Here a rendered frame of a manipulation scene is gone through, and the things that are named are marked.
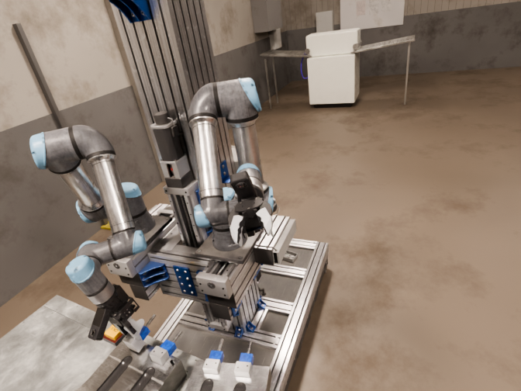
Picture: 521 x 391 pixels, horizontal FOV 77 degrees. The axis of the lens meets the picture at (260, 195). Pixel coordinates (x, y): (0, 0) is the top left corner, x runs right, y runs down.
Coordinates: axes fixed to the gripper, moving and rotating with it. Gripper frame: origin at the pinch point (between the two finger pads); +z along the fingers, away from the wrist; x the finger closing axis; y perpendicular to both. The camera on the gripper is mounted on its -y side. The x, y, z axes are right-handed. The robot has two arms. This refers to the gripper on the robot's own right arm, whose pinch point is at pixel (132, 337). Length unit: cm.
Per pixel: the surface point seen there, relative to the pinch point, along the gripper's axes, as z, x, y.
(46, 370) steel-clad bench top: 6.9, 36.2, -19.2
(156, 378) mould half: 6.7, -14.4, -6.7
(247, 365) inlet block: 13.3, -38.8, 8.6
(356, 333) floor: 114, -39, 86
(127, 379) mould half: 5.2, -5.1, -10.8
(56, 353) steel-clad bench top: 7.3, 39.6, -12.9
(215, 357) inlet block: 12.5, -26.6, 7.5
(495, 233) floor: 144, -118, 220
